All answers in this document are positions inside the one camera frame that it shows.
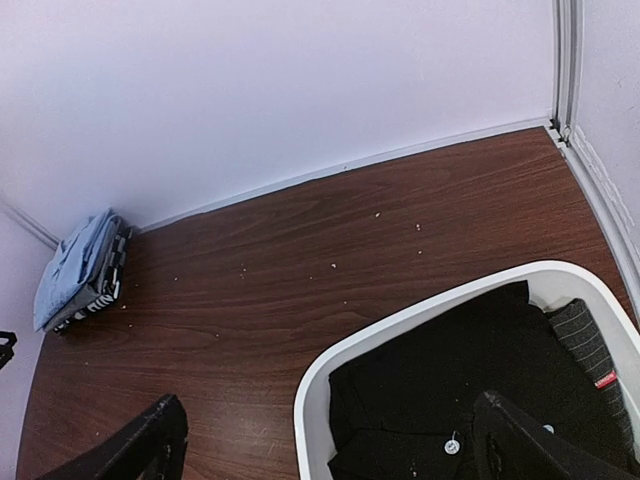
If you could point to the grey folded shirt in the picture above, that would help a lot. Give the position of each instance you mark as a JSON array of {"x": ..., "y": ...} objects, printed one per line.
[{"x": 77, "y": 304}]

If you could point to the dark pinstriped folded shirt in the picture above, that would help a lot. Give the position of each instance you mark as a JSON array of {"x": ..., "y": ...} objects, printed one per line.
[{"x": 576, "y": 329}]

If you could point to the white plastic laundry basket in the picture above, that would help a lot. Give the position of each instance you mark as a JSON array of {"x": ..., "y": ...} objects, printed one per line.
[{"x": 551, "y": 285}]

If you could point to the aluminium frame post left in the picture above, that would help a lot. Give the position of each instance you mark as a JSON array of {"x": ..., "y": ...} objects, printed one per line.
[{"x": 29, "y": 224}]

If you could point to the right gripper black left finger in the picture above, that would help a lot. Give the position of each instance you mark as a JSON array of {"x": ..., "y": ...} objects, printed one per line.
[{"x": 151, "y": 446}]

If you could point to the black long sleeve shirt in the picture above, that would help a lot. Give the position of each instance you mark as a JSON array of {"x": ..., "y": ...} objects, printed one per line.
[{"x": 404, "y": 410}]

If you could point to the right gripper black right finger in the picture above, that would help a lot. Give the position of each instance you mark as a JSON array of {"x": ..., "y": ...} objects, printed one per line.
[{"x": 509, "y": 444}]

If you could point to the aluminium frame post right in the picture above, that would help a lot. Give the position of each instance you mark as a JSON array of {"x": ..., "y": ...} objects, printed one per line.
[{"x": 581, "y": 157}]

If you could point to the light blue folded shirt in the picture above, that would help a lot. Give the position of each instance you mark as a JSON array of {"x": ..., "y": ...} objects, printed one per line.
[{"x": 70, "y": 267}]

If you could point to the aluminium frame post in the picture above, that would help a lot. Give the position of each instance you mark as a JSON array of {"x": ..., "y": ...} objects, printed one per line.
[
  {"x": 29, "y": 224},
  {"x": 581, "y": 157}
]

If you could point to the black white patterned folded shirt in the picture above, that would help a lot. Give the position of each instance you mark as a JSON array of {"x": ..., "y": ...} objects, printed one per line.
[{"x": 107, "y": 270}]

